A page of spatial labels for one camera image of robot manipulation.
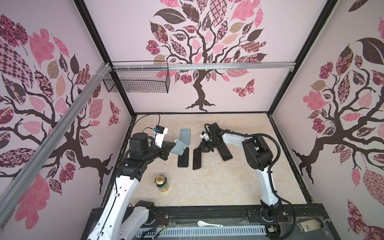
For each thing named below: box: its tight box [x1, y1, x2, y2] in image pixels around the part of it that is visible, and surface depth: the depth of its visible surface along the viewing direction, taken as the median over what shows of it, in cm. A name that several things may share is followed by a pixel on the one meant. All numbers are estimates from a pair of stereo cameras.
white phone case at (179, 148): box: [170, 139, 187, 156], surface depth 76 cm
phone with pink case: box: [217, 144, 233, 161], surface depth 97 cm
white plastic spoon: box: [197, 220, 224, 227], surface depth 72 cm
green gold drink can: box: [154, 174, 170, 192], surface depth 77 cm
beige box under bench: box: [296, 218, 324, 233], surface depth 70 cm
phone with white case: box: [192, 148, 202, 170], surface depth 95 cm
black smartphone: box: [177, 147, 189, 168], surface depth 94 cm
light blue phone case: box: [179, 128, 191, 146], surface depth 109 cm
